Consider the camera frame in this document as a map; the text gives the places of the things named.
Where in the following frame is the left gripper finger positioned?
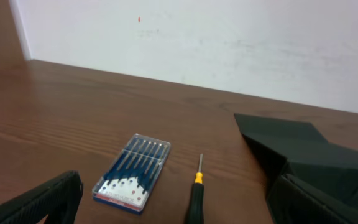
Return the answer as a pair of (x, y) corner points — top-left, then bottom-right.
(0, 170), (83, 224)

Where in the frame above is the blue precision screwdriver set case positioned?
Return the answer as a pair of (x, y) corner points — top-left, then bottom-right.
(92, 134), (171, 215)

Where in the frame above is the black yellow screwdriver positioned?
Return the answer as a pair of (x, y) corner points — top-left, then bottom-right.
(185, 154), (204, 224)

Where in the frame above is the dark green open box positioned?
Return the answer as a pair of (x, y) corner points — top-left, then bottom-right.
(234, 114), (358, 223)

